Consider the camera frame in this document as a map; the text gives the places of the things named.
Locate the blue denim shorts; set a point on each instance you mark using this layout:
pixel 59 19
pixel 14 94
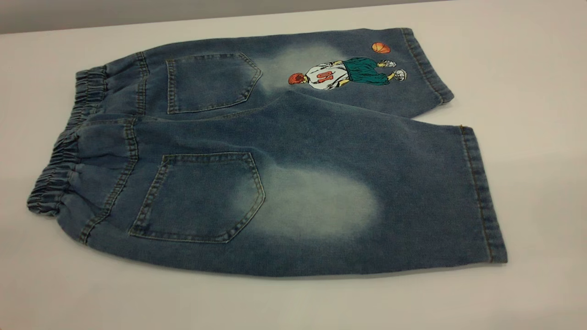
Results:
pixel 293 151

